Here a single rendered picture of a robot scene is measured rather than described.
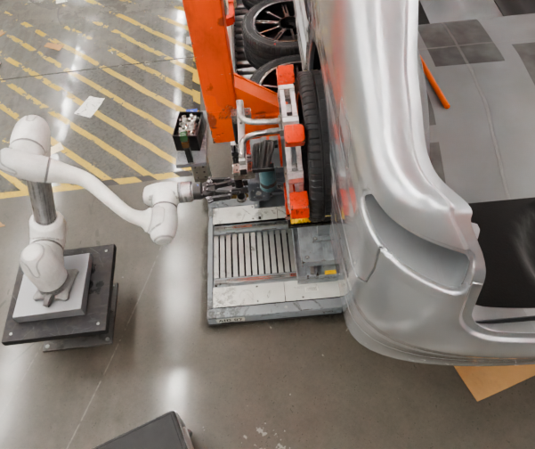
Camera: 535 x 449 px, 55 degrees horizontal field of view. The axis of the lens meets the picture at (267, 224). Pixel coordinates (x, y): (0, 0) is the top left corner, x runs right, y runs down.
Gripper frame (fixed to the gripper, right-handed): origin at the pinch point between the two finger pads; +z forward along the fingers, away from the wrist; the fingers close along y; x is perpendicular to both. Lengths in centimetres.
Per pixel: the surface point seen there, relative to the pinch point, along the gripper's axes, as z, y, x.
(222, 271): -19, -7, -77
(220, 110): -9, -60, -9
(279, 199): 17, -52, -74
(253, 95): 8, -62, -3
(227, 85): -4, -60, 7
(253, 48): 9, -155, -39
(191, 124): -28, -72, -26
